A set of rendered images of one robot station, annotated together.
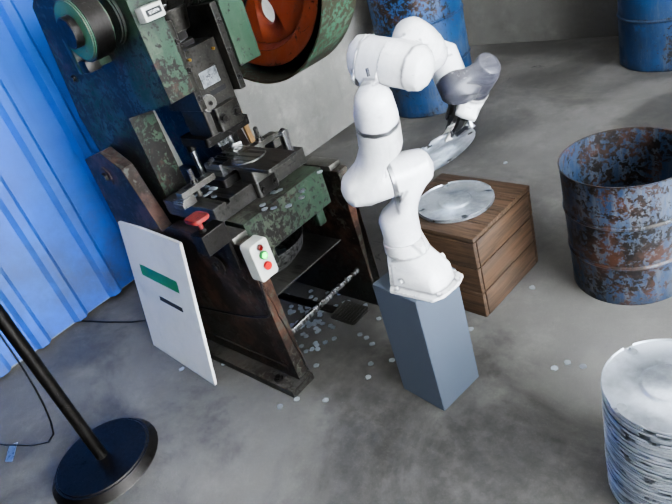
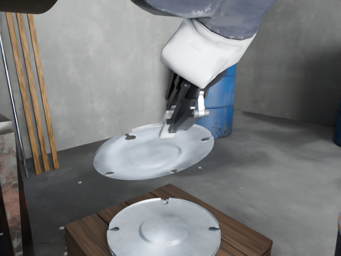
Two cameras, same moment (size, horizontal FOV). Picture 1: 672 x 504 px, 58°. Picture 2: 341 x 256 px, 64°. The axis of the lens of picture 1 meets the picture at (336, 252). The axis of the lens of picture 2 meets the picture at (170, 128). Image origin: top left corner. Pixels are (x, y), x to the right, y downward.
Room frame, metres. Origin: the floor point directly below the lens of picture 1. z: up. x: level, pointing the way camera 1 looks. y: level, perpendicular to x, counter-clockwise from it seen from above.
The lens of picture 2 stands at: (1.38, -0.46, 0.81)
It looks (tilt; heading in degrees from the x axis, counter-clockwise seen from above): 16 degrees down; 356
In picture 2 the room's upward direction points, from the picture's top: straight up
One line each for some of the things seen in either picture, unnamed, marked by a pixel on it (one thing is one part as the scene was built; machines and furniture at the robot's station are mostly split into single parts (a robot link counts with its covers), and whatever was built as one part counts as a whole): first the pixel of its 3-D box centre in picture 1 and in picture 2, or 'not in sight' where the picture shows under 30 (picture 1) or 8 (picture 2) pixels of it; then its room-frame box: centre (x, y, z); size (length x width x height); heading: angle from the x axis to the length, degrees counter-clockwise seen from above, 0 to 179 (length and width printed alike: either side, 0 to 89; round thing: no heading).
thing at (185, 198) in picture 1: (192, 183); not in sight; (1.98, 0.39, 0.76); 0.17 x 0.06 x 0.10; 130
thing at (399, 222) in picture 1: (405, 195); not in sight; (1.48, -0.23, 0.71); 0.18 x 0.11 x 0.25; 92
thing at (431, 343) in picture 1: (427, 332); not in sight; (1.48, -0.19, 0.23); 0.18 x 0.18 x 0.45; 32
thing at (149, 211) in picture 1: (183, 264); not in sight; (2.03, 0.56, 0.45); 0.92 x 0.12 x 0.90; 40
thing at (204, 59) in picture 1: (204, 85); not in sight; (2.06, 0.23, 1.04); 0.17 x 0.15 x 0.30; 40
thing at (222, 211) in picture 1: (236, 180); not in sight; (2.09, 0.26, 0.68); 0.45 x 0.30 x 0.06; 130
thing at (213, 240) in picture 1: (217, 251); not in sight; (1.72, 0.35, 0.62); 0.10 x 0.06 x 0.20; 130
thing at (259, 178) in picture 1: (263, 174); not in sight; (1.96, 0.15, 0.72); 0.25 x 0.14 x 0.14; 40
